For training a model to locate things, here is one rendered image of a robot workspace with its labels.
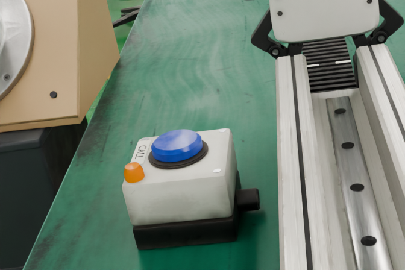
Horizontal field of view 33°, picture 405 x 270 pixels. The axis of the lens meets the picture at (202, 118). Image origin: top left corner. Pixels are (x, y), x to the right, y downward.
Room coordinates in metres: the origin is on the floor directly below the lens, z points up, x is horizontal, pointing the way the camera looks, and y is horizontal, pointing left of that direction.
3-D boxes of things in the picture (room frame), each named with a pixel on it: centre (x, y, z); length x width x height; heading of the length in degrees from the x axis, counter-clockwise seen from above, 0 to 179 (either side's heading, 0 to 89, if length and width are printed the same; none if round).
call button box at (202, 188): (0.48, 0.02, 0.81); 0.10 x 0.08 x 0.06; 80
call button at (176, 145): (0.48, 0.02, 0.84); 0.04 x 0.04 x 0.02
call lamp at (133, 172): (0.45, 0.06, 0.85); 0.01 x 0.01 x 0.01
